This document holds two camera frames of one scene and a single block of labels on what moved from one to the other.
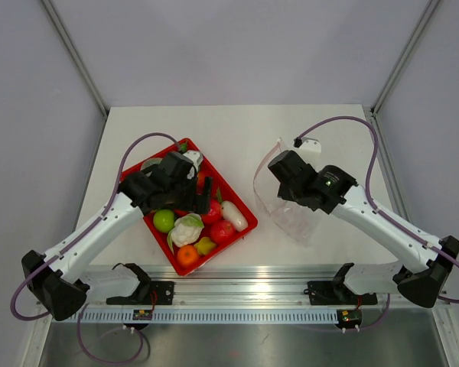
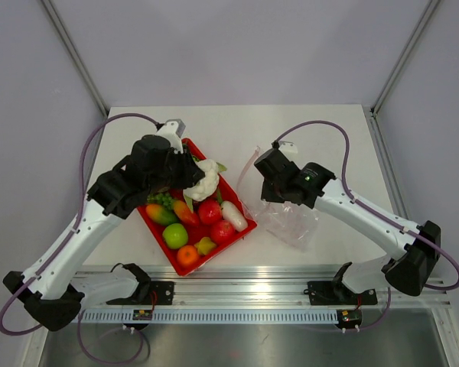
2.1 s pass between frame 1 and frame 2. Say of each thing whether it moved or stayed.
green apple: moved
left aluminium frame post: stayed
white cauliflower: moved
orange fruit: stayed
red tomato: stayed
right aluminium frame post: stayed
